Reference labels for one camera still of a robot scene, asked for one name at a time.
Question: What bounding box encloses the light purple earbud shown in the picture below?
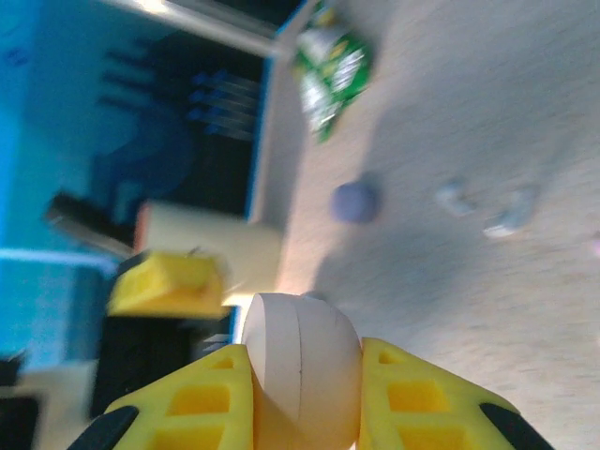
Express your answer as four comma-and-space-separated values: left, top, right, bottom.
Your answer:
482, 189, 538, 240

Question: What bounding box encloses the pale pink earbud case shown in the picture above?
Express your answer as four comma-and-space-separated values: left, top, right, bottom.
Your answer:
241, 292, 365, 450

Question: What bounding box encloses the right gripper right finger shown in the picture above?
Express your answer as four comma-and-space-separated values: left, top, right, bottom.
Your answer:
358, 336, 557, 450

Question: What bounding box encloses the aluminium frame post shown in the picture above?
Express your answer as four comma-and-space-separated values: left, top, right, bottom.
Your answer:
116, 0, 301, 58

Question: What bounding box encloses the black knife handle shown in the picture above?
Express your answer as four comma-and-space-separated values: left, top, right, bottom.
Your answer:
44, 194, 138, 258

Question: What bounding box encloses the cream and orange knife block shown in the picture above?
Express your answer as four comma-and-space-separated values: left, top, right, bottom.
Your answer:
135, 201, 284, 301

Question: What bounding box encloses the lavender blue earbud case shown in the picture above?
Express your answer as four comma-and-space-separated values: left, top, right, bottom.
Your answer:
330, 180, 382, 227

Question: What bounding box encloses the green snack bag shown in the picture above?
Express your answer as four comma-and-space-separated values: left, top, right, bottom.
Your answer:
292, 0, 375, 144

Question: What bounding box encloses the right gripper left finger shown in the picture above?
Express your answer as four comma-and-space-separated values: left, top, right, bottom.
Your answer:
69, 343, 258, 450

